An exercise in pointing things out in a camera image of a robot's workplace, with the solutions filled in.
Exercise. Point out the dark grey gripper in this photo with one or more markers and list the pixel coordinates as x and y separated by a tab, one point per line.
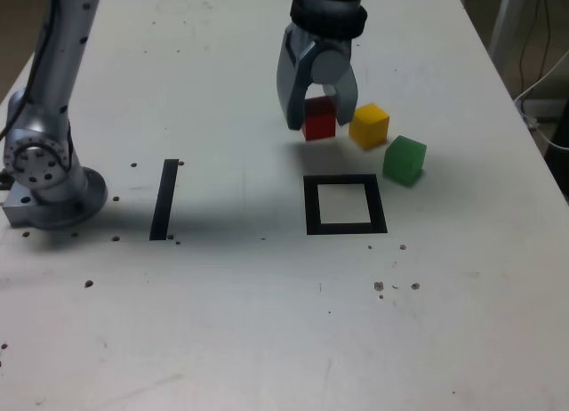
333	44

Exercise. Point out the red cube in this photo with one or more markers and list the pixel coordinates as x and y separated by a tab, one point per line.
320	124

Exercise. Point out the yellow cube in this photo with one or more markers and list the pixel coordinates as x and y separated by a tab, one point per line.
369	126

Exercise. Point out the green cube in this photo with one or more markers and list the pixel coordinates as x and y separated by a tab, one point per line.
402	162

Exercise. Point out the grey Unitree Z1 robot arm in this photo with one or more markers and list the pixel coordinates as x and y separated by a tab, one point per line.
44	184

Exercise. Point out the black tape square outline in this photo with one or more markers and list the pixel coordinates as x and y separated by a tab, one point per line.
311	206

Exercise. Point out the black tape strip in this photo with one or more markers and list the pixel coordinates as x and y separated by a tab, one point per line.
163	202

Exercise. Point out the white post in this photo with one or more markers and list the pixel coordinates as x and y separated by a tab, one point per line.
504	15

